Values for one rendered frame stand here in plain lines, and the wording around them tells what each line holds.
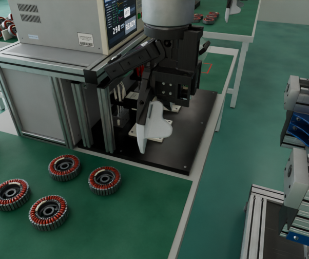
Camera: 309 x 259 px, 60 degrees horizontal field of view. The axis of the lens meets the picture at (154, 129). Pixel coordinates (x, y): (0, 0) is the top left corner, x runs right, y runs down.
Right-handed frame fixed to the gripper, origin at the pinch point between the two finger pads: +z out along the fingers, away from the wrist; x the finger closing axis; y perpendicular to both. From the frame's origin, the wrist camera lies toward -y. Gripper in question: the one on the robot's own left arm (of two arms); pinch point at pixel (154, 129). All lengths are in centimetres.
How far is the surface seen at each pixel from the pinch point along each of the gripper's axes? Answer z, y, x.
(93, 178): 36.8, -27.5, 12.8
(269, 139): 115, 42, 170
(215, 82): 40, -4, 107
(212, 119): 40, 2, 69
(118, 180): 36.9, -19.1, 14.9
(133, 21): -2, -34, 63
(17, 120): 32, -71, 25
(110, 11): -10, -33, 45
